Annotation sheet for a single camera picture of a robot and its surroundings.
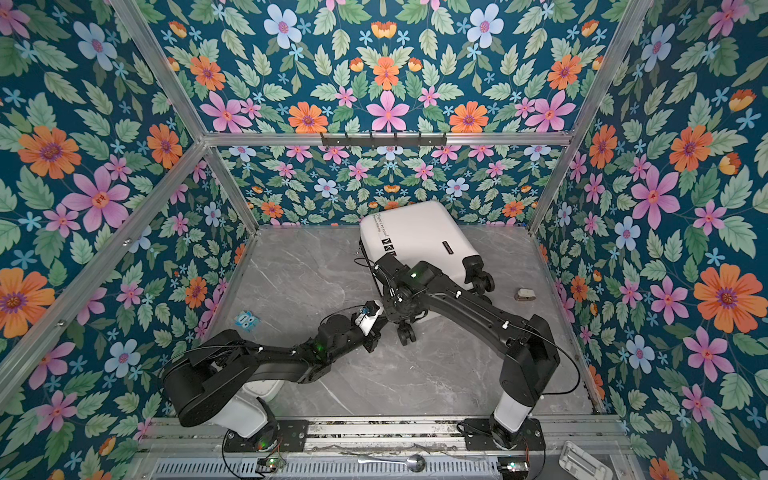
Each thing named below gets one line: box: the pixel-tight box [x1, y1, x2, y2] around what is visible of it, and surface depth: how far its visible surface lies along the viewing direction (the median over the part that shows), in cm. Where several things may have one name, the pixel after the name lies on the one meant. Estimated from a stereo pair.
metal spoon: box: [358, 454, 427, 473], surface depth 72 cm
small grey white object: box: [514, 288, 537, 301], surface depth 100 cm
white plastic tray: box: [558, 440, 614, 480], surface depth 70 cm
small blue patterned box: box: [235, 310, 259, 332], surface depth 95 cm
